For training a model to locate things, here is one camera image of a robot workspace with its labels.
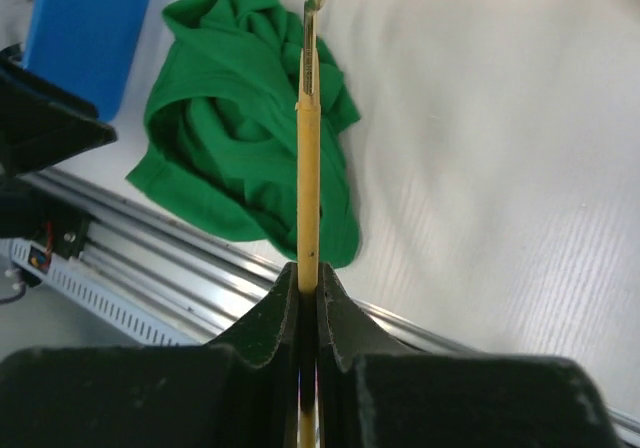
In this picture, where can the blue plastic bin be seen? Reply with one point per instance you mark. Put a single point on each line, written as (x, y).
(85, 47)

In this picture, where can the green tank top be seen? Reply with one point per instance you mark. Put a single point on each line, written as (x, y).
(221, 121)

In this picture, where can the yellow hanger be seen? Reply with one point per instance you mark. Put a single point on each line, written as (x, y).
(308, 111)

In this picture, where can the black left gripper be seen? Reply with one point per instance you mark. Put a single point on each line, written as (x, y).
(42, 124)

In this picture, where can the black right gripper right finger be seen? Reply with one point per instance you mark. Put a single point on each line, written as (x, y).
(363, 401)

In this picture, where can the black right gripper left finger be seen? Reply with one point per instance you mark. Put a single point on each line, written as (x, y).
(258, 404)

